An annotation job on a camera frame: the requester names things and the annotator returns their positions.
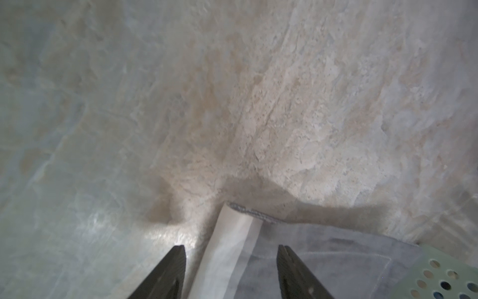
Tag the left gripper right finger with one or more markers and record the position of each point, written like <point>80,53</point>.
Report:
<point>295,279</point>

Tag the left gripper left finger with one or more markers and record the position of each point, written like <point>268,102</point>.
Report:
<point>167,278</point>

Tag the green plastic basket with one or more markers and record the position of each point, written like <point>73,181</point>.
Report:
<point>436,275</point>

